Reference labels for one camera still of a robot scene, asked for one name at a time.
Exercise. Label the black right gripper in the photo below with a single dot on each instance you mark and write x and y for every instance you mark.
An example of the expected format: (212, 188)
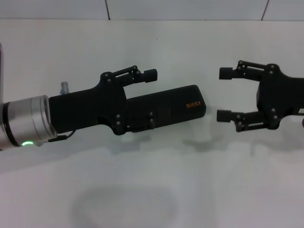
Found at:
(278, 95)

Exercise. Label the clear left wrist connector plug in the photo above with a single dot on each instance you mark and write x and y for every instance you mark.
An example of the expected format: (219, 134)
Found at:
(64, 88)

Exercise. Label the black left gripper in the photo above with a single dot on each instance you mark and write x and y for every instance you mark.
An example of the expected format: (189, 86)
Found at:
(88, 109)

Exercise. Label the black glasses case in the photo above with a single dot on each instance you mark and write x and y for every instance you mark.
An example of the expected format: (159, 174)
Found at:
(175, 104)

